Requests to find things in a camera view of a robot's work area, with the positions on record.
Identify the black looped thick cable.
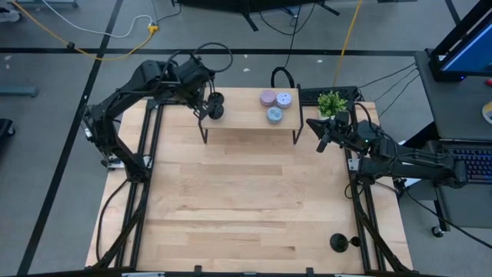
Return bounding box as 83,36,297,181
270,66,296,88

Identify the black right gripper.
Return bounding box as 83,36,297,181
305,110,372,154

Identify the black base cable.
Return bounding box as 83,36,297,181
399,184,492,249
95,179,130,262

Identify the plain yellow cable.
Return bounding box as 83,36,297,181
332,0,364,88

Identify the black left base cable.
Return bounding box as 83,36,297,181
95,179,130,262

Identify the green plant in white pot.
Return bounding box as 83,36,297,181
317,90,349,121

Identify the black floor equipment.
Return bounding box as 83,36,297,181
0,118,16,147

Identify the black table edge rail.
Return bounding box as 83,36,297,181
15,268,424,277

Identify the blue teal patterned round tin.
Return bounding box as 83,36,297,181
266,106,284,125

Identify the black computer monitor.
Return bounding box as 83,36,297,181
428,0,492,82

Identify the grey stand base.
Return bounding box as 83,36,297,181
15,0,78,9

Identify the dark grey desk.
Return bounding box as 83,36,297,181
414,49,492,228

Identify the wooden shelf with black legs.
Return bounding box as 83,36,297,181
195,82,302,145

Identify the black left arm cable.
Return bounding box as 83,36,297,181
167,42,234,74

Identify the white floor cable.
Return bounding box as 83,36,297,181
41,0,154,39

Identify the black right base cable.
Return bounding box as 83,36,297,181
399,184,492,249

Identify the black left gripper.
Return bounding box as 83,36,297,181
177,57,216,121

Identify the yellow cable with yellow plug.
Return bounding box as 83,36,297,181
10,0,160,62

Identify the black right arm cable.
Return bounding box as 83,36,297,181
351,102,385,134

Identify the black power supply box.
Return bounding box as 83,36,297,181
81,105,97,142

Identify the black power strip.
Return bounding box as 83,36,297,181
298,86,361,105

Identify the black partition screen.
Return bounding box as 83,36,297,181
172,0,341,32

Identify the backlit black keyboard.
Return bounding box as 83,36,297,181
451,148,492,184

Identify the grey flat floor foot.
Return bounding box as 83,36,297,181
0,85,38,98

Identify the pale blue round container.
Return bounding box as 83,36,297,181
275,92,293,110

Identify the person's foot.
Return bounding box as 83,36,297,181
0,8,21,23

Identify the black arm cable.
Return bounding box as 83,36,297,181
167,42,234,74
351,102,385,134

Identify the purple floral round tin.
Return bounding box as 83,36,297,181
259,89,278,108

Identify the thin black floor cable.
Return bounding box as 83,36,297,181
283,5,304,69

